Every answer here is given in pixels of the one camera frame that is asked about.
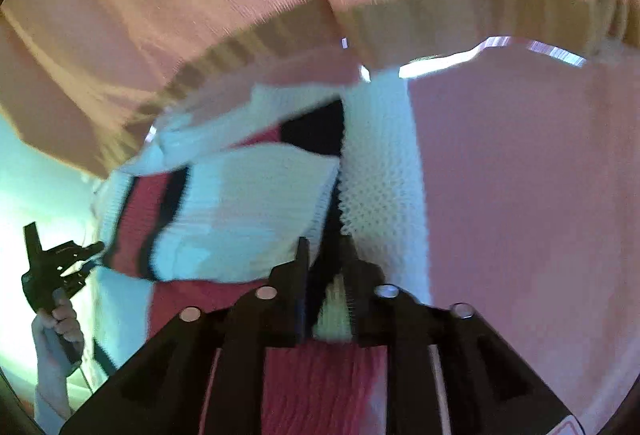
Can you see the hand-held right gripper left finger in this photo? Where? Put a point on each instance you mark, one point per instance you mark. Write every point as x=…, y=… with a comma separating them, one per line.
x=302, y=300

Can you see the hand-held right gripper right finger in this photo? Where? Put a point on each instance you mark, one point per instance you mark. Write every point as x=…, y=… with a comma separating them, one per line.
x=364, y=315

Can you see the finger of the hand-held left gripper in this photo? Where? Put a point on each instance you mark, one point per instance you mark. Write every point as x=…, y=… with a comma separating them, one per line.
x=87, y=249
x=82, y=276

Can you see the white red black knit sweater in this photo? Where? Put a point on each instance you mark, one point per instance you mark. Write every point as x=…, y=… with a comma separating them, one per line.
x=240, y=195

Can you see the person's left forearm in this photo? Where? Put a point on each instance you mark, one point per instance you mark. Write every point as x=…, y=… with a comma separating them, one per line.
x=52, y=402

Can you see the person's left hand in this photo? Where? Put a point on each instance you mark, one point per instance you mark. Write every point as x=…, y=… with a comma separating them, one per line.
x=52, y=340

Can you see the pink sheet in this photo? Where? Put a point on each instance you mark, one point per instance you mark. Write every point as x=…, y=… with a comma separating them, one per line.
x=525, y=215

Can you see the pink garment with ribbed hem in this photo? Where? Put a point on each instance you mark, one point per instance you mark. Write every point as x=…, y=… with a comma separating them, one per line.
x=200, y=15

